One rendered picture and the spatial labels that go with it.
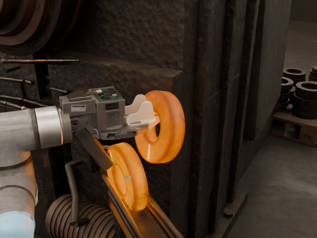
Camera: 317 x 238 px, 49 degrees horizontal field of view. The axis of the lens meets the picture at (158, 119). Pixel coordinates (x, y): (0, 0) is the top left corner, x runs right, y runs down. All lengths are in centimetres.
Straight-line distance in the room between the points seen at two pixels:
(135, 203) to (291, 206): 128
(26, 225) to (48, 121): 18
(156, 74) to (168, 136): 26
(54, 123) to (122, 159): 17
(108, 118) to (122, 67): 31
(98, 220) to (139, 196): 25
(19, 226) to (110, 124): 25
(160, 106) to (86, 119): 15
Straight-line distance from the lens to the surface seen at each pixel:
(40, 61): 101
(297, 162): 228
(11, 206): 59
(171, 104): 69
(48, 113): 65
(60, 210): 101
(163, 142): 70
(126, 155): 72
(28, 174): 68
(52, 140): 65
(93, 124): 68
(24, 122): 64
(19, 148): 65
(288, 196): 198
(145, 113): 69
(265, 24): 160
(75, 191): 98
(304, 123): 245
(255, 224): 176
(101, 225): 94
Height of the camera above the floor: 116
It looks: 26 degrees down
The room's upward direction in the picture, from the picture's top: straight up
